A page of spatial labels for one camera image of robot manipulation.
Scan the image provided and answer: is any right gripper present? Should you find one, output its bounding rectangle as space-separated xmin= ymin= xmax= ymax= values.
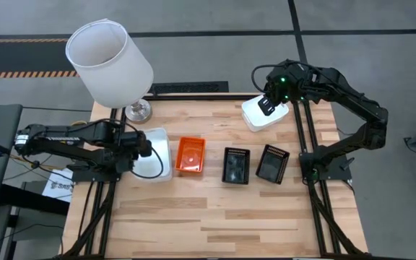
xmin=257 ymin=66 xmax=295 ymax=117

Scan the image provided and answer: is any black floor mat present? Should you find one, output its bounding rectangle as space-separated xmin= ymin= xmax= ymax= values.
xmin=148 ymin=81 xmax=230 ymax=95

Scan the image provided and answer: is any table lamp white shade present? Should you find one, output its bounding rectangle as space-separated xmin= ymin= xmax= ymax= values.
xmin=65 ymin=18 xmax=155 ymax=124

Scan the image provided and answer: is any white printed paper sheet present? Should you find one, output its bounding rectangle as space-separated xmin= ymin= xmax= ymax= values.
xmin=41 ymin=168 xmax=74 ymax=203

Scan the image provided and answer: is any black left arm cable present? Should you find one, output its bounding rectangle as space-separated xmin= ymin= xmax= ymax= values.
xmin=121 ymin=122 xmax=165 ymax=181

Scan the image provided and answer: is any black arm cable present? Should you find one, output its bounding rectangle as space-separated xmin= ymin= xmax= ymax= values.
xmin=250 ymin=64 xmax=285 ymax=95
xmin=121 ymin=122 xmax=165 ymax=181

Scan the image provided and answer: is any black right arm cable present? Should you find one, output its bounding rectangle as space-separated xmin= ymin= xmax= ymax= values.
xmin=250 ymin=64 xmax=285 ymax=95

